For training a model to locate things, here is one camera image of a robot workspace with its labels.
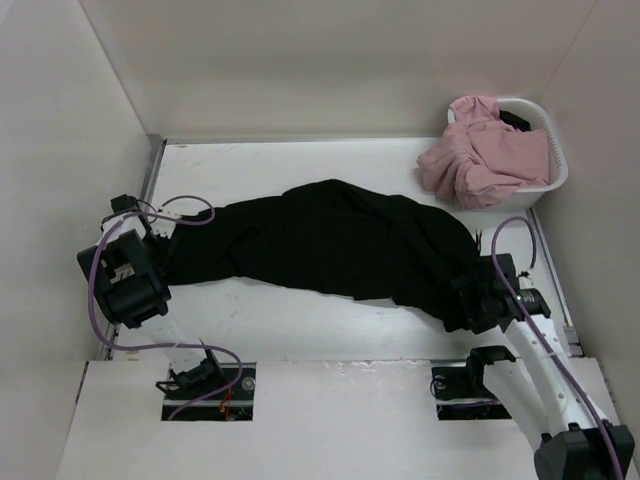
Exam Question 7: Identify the black trousers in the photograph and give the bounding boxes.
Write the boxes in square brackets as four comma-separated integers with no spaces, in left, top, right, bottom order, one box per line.
[166,179,479,331]

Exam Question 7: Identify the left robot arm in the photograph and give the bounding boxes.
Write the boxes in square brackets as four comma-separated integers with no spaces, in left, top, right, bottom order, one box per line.
[77,195,226,400]

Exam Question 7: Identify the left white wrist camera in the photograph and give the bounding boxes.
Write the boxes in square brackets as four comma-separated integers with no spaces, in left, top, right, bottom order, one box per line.
[148,211,181,239]

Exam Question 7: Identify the black garment in basket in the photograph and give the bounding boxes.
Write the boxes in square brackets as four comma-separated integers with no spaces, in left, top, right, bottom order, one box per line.
[499,110,531,132]

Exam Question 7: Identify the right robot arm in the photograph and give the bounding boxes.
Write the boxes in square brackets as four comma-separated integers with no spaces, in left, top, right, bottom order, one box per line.
[440,254,635,479]

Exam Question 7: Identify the white laundry basket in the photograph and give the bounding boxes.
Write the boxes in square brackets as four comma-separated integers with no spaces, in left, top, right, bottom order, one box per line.
[447,98,568,209]

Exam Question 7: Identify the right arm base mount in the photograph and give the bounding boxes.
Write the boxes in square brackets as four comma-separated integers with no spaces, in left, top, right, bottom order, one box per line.
[429,362,511,421]

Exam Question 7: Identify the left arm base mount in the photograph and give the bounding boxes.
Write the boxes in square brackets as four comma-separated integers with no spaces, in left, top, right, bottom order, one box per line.
[155,363,257,422]

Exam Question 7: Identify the pink trousers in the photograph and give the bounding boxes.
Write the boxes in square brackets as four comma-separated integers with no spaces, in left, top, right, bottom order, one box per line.
[417,96,549,210]

